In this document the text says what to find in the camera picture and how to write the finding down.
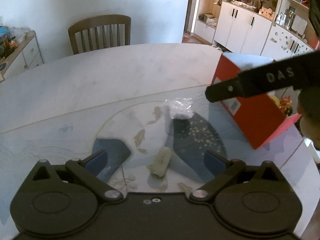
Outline white hallway cabinet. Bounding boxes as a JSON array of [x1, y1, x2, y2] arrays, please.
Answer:
[[191, 0, 319, 60]]

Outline white plastic wrap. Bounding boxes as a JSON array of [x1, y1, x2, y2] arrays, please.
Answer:
[[165, 98, 194, 120]]

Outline green foam cylinder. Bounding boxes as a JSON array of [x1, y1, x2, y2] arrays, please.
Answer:
[[146, 147, 173, 178]]

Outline dark wooden chair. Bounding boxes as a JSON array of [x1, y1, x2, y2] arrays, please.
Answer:
[[68, 14, 131, 55]]

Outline white wooden sideboard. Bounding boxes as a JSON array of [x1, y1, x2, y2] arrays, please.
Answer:
[[1, 30, 44, 82]]

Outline person right hand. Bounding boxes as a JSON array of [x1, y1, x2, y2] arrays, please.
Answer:
[[298, 87, 319, 151]]

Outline red cardboard box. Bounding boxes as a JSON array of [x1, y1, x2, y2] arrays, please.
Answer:
[[212, 53, 301, 149]]

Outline red patterned rug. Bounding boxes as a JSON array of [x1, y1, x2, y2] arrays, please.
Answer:
[[182, 33, 201, 44]]

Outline blue globe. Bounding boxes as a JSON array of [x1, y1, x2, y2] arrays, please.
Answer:
[[0, 26, 8, 43]]

